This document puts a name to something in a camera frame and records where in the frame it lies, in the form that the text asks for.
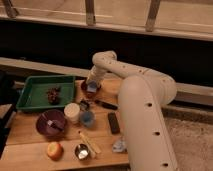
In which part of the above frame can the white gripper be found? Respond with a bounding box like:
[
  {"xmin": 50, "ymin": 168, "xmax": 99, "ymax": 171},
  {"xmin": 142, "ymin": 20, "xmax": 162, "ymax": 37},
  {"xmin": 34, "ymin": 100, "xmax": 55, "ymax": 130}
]
[{"xmin": 86, "ymin": 66, "xmax": 105, "ymax": 85}]

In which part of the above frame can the blue sponge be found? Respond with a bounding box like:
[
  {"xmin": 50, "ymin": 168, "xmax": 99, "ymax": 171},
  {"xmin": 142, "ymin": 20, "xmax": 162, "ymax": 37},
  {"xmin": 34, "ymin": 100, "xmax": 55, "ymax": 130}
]
[{"xmin": 87, "ymin": 82, "xmax": 97, "ymax": 93}]

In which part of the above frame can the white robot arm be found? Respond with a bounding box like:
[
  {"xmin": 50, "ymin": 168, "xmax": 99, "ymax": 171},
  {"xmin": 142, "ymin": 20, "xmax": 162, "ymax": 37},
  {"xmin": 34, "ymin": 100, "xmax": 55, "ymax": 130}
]
[{"xmin": 86, "ymin": 51, "xmax": 180, "ymax": 171}]

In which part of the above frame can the red bowl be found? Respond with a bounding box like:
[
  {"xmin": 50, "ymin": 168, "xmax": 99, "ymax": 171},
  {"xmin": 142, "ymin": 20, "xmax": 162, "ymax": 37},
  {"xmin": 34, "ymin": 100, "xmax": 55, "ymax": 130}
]
[{"xmin": 81, "ymin": 81, "xmax": 101, "ymax": 98}]

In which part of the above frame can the fork in purple bowl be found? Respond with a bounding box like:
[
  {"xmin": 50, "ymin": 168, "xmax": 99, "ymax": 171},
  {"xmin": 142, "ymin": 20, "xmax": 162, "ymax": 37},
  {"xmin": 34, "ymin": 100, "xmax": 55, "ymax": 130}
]
[{"xmin": 42, "ymin": 114, "xmax": 63, "ymax": 131}]

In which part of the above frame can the purple bowl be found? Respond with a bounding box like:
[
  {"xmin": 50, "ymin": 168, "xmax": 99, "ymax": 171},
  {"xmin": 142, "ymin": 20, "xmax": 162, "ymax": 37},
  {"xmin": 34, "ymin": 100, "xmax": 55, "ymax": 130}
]
[{"xmin": 36, "ymin": 109, "xmax": 66, "ymax": 136}]

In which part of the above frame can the blue cup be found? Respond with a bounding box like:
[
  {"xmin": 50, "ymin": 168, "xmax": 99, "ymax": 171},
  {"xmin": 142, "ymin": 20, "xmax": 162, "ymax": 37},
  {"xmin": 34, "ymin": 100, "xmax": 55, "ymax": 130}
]
[{"xmin": 80, "ymin": 111, "xmax": 95, "ymax": 128}]

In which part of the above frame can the white cylindrical container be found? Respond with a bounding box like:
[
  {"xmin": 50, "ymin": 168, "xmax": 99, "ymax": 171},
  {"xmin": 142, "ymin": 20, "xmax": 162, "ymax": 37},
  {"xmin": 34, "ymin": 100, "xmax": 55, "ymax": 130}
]
[{"xmin": 64, "ymin": 103, "xmax": 80, "ymax": 124}]

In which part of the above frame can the dark grape bunch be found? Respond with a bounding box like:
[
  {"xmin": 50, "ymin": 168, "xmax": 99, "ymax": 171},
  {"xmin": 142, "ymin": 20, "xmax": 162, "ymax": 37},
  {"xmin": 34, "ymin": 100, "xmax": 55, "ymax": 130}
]
[{"xmin": 46, "ymin": 87, "xmax": 60, "ymax": 105}]

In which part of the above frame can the black remote control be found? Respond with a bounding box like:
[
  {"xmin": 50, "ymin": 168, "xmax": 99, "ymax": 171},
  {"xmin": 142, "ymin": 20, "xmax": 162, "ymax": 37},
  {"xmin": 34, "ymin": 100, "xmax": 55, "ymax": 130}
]
[{"xmin": 108, "ymin": 113, "xmax": 120, "ymax": 134}]

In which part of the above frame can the yellow wooden stick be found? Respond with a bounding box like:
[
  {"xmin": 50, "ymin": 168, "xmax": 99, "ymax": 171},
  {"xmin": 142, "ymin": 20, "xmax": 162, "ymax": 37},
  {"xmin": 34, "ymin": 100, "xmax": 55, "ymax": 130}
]
[{"xmin": 79, "ymin": 131, "xmax": 101, "ymax": 156}]

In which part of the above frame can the green plastic tray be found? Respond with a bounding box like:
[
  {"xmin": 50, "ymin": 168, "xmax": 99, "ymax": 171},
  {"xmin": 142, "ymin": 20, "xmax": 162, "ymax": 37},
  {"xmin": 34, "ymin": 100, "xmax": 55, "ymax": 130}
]
[{"xmin": 16, "ymin": 75, "xmax": 75, "ymax": 112}]

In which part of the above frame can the crumpled blue-grey cloth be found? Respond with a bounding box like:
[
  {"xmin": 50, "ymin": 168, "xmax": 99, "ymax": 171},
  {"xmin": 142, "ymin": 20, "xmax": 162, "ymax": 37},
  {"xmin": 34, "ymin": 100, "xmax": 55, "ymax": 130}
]
[{"xmin": 112, "ymin": 137, "xmax": 127, "ymax": 153}]

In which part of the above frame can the small metal cup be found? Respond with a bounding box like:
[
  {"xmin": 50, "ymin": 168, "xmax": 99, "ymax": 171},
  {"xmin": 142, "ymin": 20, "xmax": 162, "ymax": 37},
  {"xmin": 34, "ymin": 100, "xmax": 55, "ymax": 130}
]
[{"xmin": 75, "ymin": 144, "xmax": 89, "ymax": 160}]

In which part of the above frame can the red yellow apple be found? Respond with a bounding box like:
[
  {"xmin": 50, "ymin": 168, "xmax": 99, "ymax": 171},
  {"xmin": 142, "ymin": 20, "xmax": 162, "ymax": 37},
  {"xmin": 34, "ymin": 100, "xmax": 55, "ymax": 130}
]
[{"xmin": 46, "ymin": 142, "xmax": 63, "ymax": 160}]

